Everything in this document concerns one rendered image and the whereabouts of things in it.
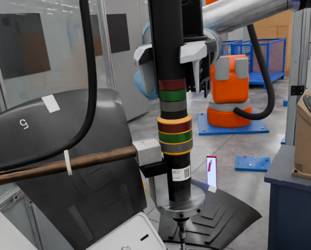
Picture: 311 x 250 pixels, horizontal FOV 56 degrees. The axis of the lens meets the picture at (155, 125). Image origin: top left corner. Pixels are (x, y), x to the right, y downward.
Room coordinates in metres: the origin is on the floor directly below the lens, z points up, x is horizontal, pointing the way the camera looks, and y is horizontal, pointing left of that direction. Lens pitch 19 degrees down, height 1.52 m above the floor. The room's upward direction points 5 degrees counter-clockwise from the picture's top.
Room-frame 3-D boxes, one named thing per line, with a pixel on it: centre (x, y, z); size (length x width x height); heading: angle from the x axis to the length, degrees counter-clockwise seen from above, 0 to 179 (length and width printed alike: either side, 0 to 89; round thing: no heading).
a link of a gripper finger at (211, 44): (0.39, -0.06, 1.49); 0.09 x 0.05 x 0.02; 172
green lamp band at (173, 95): (0.35, -0.02, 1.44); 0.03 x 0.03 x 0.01
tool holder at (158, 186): (0.35, -0.01, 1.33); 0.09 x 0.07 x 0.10; 106
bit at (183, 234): (0.35, -0.02, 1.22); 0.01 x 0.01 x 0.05
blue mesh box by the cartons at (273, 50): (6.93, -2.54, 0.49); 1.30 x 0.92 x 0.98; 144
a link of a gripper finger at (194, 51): (0.35, -0.05, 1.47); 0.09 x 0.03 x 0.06; 172
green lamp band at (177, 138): (0.35, -0.02, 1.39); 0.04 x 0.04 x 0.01
